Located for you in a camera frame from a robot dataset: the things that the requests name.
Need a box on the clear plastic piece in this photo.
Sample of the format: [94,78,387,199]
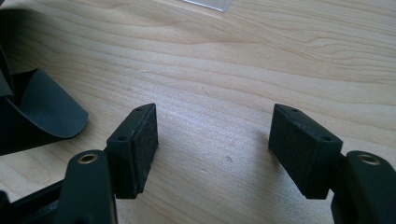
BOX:
[181,0,234,13]

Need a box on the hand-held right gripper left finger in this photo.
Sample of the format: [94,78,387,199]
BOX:
[106,103,160,200]

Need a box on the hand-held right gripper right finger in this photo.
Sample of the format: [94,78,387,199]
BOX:
[268,103,344,200]

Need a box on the dark grey curled strap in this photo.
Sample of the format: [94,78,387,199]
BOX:
[0,43,90,157]

